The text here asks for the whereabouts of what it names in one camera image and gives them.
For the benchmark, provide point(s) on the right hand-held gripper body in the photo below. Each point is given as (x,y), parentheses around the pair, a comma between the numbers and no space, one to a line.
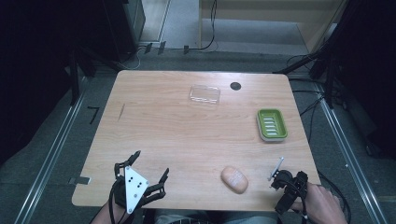
(291,186)

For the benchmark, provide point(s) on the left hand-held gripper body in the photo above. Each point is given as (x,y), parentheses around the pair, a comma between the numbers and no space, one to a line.
(135,188)

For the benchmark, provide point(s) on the person's left hand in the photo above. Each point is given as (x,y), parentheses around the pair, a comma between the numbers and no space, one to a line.
(115,207)

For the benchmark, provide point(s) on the person's right hand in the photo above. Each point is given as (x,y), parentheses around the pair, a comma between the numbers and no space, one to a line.
(320,203)

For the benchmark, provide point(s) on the grey tape strip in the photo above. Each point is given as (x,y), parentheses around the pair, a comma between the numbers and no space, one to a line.
(79,180)

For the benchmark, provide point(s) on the peach soap bar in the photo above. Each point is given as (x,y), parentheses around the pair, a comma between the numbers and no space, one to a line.
(234,179)

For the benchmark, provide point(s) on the green soap dish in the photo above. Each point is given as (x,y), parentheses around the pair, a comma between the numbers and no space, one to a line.
(271,125)

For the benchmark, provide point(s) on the black stand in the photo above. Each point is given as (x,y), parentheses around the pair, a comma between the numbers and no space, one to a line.
(327,65)
(74,77)

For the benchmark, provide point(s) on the clear plastic lid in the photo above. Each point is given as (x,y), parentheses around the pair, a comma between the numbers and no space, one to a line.
(205,94)

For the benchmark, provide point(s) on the black round table grommet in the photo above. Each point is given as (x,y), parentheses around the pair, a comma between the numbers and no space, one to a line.
(235,86)

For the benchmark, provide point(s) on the dark cabinet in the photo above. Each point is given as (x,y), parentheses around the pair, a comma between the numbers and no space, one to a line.
(126,28)

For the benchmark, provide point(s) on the light wooden shelf unit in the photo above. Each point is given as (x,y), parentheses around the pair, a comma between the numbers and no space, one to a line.
(267,12)

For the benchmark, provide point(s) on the metal floor rail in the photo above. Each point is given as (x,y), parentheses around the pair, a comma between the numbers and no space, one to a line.
(49,155)
(350,155)

